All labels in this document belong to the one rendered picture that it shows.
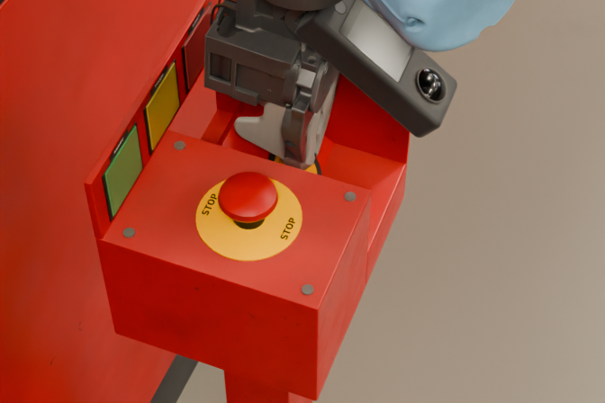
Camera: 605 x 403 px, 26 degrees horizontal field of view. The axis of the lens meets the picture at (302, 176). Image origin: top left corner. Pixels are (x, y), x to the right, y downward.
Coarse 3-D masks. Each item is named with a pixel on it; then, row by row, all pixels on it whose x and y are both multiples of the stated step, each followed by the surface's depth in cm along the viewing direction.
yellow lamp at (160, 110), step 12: (168, 72) 90; (168, 84) 90; (156, 96) 89; (168, 96) 91; (156, 108) 89; (168, 108) 92; (156, 120) 90; (168, 120) 93; (156, 132) 91; (156, 144) 92
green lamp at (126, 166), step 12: (132, 132) 87; (132, 144) 87; (120, 156) 86; (132, 156) 88; (108, 168) 85; (120, 168) 86; (132, 168) 88; (108, 180) 85; (120, 180) 87; (132, 180) 89; (108, 192) 86; (120, 192) 87; (120, 204) 88
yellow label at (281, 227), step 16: (208, 192) 90; (288, 192) 90; (208, 208) 89; (288, 208) 89; (208, 224) 88; (224, 224) 88; (272, 224) 88; (288, 224) 88; (208, 240) 87; (224, 240) 87; (240, 240) 87; (256, 240) 87; (272, 240) 87; (288, 240) 87; (240, 256) 87; (256, 256) 87
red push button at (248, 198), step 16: (240, 176) 87; (256, 176) 87; (224, 192) 86; (240, 192) 86; (256, 192) 86; (272, 192) 87; (224, 208) 86; (240, 208) 86; (256, 208) 86; (272, 208) 86; (240, 224) 88; (256, 224) 88
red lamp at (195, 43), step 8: (208, 8) 94; (208, 16) 94; (200, 24) 93; (208, 24) 95; (192, 32) 92; (200, 32) 94; (192, 40) 92; (200, 40) 94; (192, 48) 93; (200, 48) 95; (192, 56) 93; (200, 56) 95; (192, 64) 94; (200, 64) 96; (192, 72) 94; (192, 80) 95
